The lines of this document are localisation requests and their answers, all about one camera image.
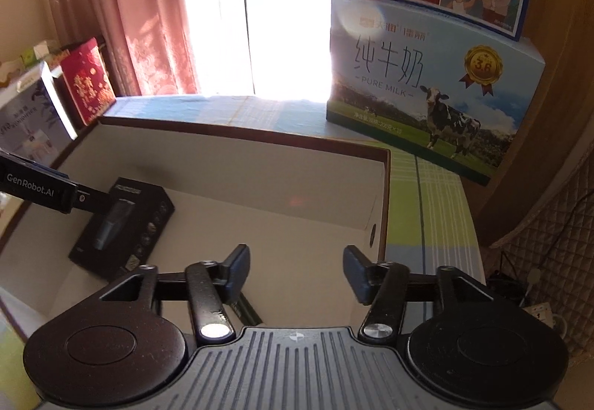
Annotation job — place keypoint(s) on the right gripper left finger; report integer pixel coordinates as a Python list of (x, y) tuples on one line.
[(207, 286)]

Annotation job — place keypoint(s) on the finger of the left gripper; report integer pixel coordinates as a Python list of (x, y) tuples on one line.
[(92, 200)]

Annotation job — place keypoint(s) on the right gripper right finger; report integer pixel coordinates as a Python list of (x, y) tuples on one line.
[(386, 288)]

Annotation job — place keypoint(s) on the black shaver box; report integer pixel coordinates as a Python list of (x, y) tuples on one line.
[(122, 239)]

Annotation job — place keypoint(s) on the green white tube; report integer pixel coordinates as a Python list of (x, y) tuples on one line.
[(245, 312)]

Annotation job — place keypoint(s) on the white humidifier box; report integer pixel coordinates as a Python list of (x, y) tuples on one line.
[(34, 122)]

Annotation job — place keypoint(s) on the large brown cardboard box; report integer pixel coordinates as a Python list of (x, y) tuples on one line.
[(296, 201)]

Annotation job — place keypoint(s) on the red gift box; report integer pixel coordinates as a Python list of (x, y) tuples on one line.
[(87, 82)]

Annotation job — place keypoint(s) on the white power strip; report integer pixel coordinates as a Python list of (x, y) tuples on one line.
[(544, 313)]

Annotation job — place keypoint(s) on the quilted brown chair cover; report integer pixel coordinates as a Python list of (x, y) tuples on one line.
[(557, 240)]

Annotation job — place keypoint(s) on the pure milk carton box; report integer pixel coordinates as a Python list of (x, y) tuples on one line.
[(429, 84)]

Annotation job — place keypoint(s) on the pink curtain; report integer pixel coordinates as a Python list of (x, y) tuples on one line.
[(148, 41)]

